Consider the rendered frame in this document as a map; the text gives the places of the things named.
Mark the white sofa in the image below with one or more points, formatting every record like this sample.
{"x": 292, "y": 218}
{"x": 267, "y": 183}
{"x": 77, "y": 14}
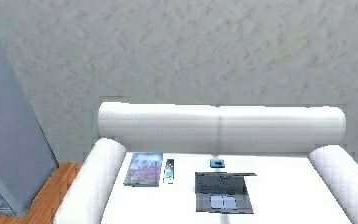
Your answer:
{"x": 220, "y": 128}

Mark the small blue box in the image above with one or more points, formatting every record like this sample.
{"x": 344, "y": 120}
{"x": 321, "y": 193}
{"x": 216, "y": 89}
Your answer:
{"x": 217, "y": 163}

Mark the purple picture book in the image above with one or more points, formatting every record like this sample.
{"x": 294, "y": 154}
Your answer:
{"x": 144, "y": 168}

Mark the grey laptop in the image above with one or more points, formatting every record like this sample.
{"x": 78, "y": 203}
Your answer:
{"x": 222, "y": 192}

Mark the grey cabinet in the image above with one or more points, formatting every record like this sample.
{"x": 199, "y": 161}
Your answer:
{"x": 10, "y": 140}

